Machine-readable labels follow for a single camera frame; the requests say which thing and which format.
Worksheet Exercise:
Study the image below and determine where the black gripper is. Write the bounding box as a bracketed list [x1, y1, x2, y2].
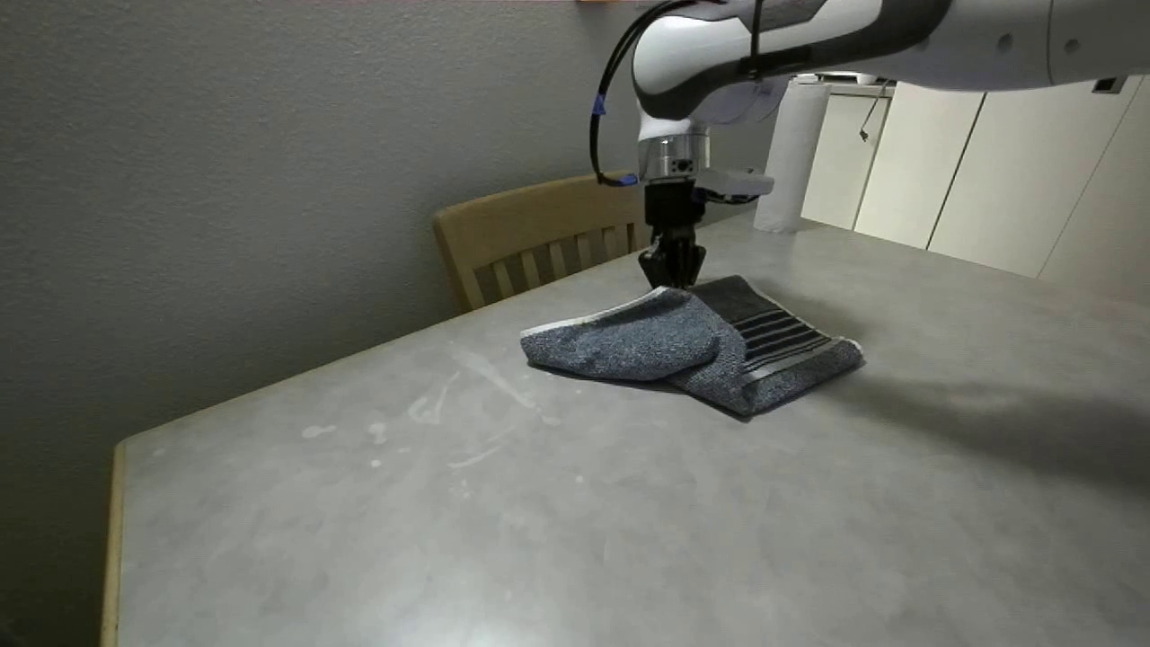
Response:
[635, 177, 711, 291]

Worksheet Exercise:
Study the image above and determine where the grey striped towel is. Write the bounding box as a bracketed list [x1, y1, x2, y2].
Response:
[516, 274, 871, 426]

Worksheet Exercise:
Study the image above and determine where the white paper towel roll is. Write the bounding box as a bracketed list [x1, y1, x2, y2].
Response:
[750, 77, 832, 239]

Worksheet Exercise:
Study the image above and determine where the wooden chair with slatted back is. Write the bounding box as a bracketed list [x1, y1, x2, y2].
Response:
[430, 170, 657, 318]

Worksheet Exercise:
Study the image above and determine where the white base cabinet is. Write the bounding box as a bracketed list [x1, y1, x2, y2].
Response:
[797, 86, 894, 233]

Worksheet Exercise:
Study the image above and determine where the tall white cabinet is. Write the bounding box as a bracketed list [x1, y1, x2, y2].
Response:
[850, 77, 1150, 307]

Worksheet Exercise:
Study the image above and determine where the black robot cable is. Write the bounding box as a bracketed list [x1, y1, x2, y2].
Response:
[583, 0, 675, 193]

